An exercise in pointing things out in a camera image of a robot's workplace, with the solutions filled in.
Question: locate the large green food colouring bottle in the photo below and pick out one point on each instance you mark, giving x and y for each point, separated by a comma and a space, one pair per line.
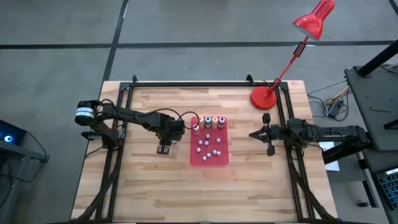
208, 120

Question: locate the white paper sheet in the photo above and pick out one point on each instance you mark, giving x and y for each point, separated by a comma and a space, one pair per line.
327, 147

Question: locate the black round pole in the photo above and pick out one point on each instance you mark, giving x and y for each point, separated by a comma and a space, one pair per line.
379, 59

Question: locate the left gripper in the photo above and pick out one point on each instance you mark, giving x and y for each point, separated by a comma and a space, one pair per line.
171, 130

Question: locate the dark grey desk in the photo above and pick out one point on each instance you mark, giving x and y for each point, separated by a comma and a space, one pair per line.
373, 93

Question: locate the grey keyboard tray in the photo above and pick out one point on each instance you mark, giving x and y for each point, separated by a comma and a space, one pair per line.
377, 161

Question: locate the large orange-red food colouring bottle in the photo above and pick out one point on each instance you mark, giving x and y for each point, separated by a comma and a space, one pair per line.
196, 128

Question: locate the grey metal stand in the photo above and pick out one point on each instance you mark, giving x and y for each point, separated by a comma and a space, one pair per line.
31, 154

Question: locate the dark power strip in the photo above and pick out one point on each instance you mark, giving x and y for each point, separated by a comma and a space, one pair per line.
335, 109

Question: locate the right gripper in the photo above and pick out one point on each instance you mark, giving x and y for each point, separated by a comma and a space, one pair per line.
268, 137

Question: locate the red desk lamp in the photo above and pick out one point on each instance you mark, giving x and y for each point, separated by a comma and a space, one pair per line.
312, 23

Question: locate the black slanted beam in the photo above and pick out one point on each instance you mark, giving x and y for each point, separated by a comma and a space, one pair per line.
348, 148

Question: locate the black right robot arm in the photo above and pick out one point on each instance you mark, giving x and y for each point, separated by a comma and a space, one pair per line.
335, 133

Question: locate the large orange-yellow food colouring bottle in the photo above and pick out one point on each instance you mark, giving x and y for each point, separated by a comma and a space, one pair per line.
214, 121
201, 120

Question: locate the small black device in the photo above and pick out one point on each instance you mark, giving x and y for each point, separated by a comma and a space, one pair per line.
363, 204

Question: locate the backlit keyboard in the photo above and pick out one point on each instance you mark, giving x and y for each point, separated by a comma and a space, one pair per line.
390, 186

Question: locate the black computer with blue light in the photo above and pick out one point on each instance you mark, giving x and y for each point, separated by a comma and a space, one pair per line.
17, 132

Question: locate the pink translucent plastic bin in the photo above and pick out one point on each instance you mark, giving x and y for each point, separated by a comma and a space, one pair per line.
224, 146

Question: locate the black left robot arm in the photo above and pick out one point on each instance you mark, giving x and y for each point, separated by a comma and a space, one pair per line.
124, 115

